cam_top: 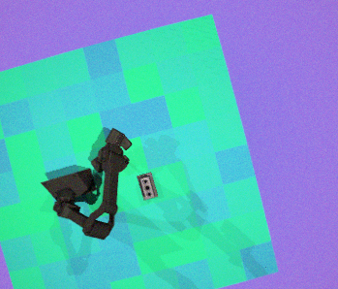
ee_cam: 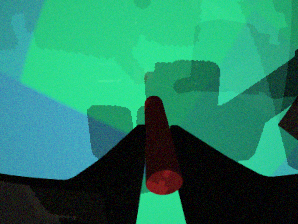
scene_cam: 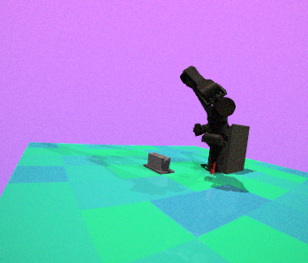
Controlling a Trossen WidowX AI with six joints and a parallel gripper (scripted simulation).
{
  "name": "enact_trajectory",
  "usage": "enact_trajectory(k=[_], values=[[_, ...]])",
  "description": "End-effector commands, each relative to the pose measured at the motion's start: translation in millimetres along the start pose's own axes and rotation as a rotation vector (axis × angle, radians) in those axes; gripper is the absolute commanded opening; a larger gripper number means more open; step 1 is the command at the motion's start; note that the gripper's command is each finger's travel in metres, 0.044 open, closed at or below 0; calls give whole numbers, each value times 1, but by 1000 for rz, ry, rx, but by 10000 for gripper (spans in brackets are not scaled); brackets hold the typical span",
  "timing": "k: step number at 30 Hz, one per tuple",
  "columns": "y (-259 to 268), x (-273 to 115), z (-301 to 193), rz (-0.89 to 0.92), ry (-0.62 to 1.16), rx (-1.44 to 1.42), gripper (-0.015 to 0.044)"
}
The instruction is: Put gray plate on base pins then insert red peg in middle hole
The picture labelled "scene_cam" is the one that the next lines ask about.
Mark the dark red cylinder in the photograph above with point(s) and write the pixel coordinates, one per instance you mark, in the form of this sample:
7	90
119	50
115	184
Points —
212	168

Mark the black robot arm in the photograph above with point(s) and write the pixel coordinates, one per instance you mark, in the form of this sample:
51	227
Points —
208	93

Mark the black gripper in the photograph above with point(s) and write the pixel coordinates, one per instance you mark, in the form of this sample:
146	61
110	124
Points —
215	139

